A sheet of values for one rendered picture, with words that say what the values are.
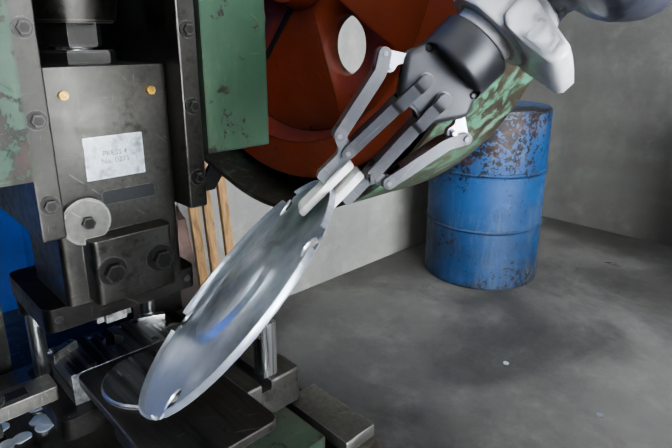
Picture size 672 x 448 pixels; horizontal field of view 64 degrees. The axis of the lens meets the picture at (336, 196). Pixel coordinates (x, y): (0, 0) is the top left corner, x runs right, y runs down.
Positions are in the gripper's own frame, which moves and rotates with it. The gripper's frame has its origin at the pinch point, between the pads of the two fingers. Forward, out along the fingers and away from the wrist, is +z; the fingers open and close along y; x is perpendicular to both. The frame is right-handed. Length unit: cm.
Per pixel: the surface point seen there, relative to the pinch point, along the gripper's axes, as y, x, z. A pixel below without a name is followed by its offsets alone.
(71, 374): 4.1, -12.6, 42.5
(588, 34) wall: -120, -280, -143
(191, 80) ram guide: 17.8, -16.7, 3.9
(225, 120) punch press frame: 11.6, -18.3, 5.0
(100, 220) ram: 14.4, -11.2, 22.7
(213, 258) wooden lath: -21, -132, 65
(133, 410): -2.9, -4.5, 35.6
